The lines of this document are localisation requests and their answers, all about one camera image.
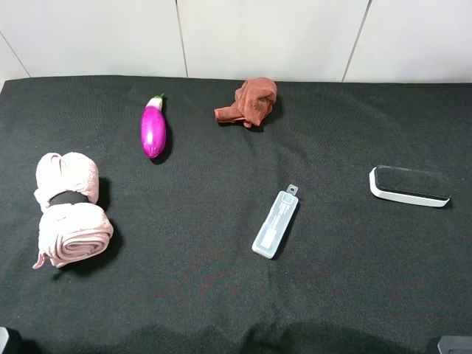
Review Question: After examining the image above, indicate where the purple toy eggplant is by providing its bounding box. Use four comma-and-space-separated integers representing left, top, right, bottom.
141, 94, 167, 159

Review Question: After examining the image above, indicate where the clear plastic case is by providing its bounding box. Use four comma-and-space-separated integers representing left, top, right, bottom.
251, 184, 299, 259

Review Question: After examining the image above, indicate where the grey object bottom right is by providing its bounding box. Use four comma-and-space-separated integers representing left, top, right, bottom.
437, 336, 472, 354

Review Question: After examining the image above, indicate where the black table cloth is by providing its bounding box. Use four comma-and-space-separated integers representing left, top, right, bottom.
1, 77, 471, 353

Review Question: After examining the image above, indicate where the crumpled brown cloth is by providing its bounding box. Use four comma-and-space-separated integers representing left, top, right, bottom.
215, 77, 277, 129

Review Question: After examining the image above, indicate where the white black board eraser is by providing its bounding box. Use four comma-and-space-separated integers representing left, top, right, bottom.
369, 165, 451, 208

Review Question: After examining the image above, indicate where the grey object bottom left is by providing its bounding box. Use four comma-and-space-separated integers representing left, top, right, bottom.
0, 327, 10, 354

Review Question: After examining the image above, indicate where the pink towel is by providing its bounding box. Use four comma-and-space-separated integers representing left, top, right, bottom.
32, 152, 114, 269

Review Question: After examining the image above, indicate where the black band on towel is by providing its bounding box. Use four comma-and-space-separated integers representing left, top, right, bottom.
49, 190, 89, 206

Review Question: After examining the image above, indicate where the grey object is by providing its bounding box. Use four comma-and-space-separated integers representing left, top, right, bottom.
437, 336, 472, 354
0, 327, 10, 354

